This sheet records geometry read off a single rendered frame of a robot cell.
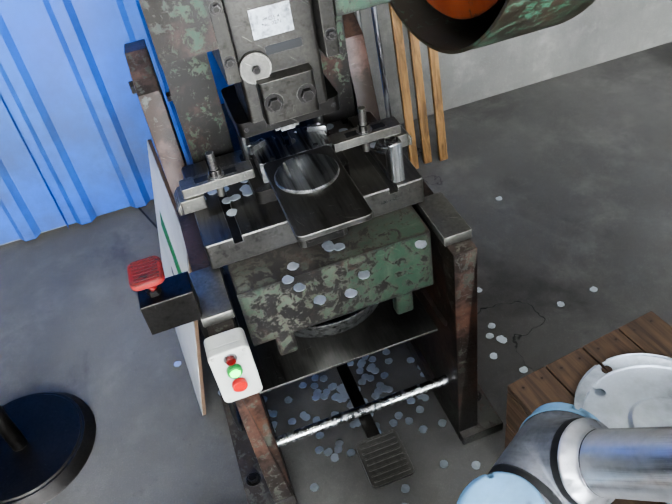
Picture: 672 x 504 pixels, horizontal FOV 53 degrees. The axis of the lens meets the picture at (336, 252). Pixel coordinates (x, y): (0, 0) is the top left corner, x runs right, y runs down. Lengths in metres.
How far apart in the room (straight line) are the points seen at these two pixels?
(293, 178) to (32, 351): 1.31
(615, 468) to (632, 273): 1.35
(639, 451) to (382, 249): 0.63
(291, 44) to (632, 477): 0.83
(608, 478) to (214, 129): 1.05
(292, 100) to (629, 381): 0.84
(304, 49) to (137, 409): 1.19
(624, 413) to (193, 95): 1.06
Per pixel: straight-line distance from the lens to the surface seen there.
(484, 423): 1.78
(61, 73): 2.49
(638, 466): 0.89
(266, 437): 1.50
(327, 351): 1.58
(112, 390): 2.11
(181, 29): 1.12
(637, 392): 1.45
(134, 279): 1.20
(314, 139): 1.39
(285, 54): 1.22
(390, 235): 1.33
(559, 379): 1.47
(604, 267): 2.22
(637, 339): 1.56
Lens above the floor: 1.50
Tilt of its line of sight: 41 degrees down
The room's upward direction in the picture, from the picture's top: 11 degrees counter-clockwise
